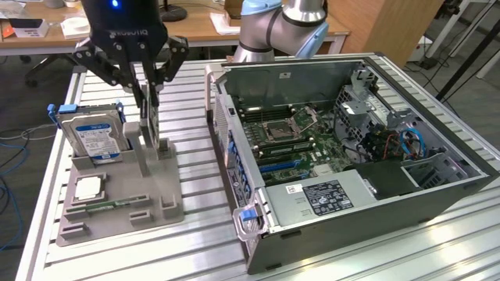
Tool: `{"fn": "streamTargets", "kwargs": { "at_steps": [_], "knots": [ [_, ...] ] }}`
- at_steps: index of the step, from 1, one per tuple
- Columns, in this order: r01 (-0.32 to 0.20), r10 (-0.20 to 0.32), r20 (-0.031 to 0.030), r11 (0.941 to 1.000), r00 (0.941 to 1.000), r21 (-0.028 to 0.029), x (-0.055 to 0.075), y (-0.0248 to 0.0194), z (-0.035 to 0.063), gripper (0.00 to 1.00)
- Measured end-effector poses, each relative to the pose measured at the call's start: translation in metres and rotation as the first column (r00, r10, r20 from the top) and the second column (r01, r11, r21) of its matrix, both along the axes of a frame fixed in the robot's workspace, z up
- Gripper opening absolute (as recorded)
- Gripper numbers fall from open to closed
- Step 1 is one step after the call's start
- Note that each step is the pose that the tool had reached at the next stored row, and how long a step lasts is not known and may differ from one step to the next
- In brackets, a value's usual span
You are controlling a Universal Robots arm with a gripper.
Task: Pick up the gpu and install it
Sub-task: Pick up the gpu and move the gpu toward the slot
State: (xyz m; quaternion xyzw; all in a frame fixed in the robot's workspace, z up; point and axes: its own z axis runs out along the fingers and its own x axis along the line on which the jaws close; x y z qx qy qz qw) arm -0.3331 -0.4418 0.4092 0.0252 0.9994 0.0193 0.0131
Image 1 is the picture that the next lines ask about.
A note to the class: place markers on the silver chipset heat sink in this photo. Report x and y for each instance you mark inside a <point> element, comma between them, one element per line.
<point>323,170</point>

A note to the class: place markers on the blue expansion slot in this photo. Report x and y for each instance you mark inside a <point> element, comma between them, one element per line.
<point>278,167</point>

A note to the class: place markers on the metal drive cage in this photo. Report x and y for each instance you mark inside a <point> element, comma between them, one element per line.
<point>354,109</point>

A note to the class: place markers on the white floor box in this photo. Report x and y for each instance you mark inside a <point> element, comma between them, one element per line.
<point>421,49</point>

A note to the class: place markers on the orange box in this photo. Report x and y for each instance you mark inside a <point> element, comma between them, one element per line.
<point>6,32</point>

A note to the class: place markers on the wooden cabinet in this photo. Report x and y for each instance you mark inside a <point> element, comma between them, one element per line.
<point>387,29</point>

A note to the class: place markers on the black intrusion switch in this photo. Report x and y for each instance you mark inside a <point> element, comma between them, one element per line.
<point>231,111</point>

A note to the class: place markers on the white box with black lid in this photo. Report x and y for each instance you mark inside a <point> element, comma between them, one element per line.
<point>30,30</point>

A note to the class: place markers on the black slanted pole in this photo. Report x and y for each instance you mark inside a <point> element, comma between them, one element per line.
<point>469,63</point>

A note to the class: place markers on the cardboard box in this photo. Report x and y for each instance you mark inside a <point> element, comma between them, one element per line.
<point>233,8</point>

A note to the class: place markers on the black lamp base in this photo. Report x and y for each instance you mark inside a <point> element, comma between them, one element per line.
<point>177,13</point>

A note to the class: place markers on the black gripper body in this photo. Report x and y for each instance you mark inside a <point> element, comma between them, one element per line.
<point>125,32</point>

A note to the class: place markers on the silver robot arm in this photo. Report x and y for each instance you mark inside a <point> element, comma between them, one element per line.
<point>270,29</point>

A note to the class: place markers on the wooden desk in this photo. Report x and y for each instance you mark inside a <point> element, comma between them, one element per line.
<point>187,29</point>

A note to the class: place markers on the green RAM stick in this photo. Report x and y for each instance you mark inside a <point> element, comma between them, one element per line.
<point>102,206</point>

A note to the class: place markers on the silver CPU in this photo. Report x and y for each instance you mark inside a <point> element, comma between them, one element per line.
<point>89,187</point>

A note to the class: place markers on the black chair base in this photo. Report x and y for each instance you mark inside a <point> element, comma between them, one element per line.
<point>43,65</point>

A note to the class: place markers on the grey power supply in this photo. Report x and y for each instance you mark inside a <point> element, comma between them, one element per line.
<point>289,210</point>

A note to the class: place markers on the metal disk bay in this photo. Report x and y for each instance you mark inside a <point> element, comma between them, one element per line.
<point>438,172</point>

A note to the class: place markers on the blue case latch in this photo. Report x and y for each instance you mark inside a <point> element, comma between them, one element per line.
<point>249,216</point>

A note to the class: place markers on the green motherboard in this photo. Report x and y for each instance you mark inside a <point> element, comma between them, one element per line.
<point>325,155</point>

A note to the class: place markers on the black graphics card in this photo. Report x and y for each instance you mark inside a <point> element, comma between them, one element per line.
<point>150,131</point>

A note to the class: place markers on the open black PC case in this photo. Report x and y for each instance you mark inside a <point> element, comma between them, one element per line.
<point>351,234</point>

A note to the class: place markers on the CPU socket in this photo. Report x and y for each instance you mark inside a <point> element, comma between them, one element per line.
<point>279,128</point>

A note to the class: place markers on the grey parts rack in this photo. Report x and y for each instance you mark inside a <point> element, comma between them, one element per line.
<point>121,193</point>

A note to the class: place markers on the hard disk in blue carrier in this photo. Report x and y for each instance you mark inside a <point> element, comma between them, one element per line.
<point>95,137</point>

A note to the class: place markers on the stack of papers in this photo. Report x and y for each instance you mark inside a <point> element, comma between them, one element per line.
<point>223,24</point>

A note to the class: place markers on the black RAM slot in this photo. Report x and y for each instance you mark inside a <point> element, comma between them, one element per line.
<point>266,111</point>
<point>283,148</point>
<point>269,118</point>
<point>282,144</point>
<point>267,115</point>

